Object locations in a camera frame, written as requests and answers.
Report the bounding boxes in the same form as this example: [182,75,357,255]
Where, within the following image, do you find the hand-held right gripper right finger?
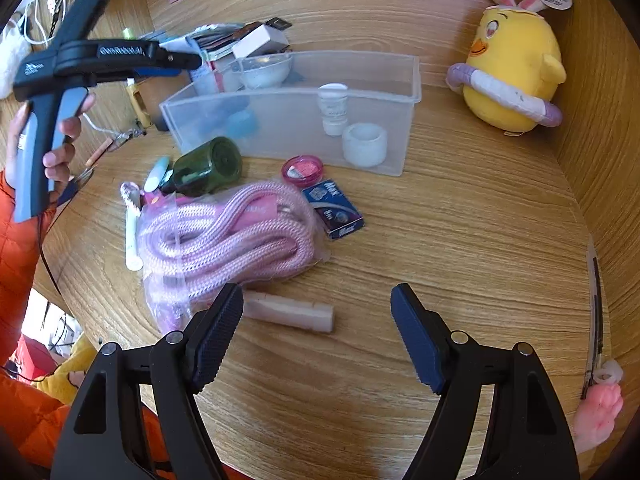
[390,283,583,480]

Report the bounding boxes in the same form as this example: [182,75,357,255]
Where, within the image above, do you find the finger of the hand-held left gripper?
[127,64,168,82]
[150,42,204,72]

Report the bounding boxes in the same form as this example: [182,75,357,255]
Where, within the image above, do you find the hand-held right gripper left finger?
[50,282,245,480]

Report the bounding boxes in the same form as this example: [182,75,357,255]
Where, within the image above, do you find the beige rectangular block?
[241,290,335,333]

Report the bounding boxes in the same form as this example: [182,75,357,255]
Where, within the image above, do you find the pink rope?
[135,180,331,333]

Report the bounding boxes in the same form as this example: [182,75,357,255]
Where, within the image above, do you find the green glass bottle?
[161,136,244,198]

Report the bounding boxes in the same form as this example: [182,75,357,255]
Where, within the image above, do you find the clear plastic storage box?
[159,50,421,177]

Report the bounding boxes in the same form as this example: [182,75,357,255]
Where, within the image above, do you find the white toothbrush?
[120,182,143,272]

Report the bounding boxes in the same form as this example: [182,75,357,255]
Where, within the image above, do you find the blue printed card box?
[301,178,365,241]

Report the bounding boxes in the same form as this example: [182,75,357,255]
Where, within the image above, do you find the pink round container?
[281,155,323,191]

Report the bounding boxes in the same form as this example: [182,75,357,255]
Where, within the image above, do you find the person's left forearm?
[0,170,58,366]

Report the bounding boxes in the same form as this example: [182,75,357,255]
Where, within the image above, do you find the person's left hand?
[6,94,96,206]

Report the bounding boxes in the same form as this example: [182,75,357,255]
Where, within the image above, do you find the brown lidded mug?
[126,79,173,133]

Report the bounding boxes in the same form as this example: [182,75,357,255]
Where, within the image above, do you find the white cloth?
[0,15,33,101]

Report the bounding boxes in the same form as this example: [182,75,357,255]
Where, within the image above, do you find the small dark metal tool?
[107,127,148,148]

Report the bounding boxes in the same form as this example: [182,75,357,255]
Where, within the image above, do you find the white card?
[231,25,291,58]

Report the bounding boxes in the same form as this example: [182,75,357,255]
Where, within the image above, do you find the glass bowl of beads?
[235,54,295,90]

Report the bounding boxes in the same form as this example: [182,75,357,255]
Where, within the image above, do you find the blue round container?
[212,105,258,141]

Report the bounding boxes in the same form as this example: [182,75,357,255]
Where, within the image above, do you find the small yellow plush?
[32,335,101,406]

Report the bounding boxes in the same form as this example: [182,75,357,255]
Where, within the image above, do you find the small white bottle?
[318,83,349,137]

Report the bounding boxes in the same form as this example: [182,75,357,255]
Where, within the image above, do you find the red bag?
[10,335,48,376]

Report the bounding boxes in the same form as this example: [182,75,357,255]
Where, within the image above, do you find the orange jacket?
[0,370,173,480]

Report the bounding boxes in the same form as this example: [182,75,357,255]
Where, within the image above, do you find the pink cat paw toy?
[572,385,625,453]

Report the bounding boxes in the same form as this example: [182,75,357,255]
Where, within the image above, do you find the white round jar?
[342,123,389,168]

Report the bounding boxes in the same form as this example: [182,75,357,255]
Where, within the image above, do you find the yellow chick plush toy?
[446,0,573,137]

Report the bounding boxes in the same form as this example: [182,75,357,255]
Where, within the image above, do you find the white looped cable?
[20,0,68,46]

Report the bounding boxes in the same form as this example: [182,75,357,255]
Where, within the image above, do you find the white charging cable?
[80,110,118,167]

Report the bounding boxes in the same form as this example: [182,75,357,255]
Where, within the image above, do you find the thin black cable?
[35,180,81,311]

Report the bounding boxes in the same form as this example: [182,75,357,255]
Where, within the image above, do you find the clear plastic ring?
[592,360,625,388]

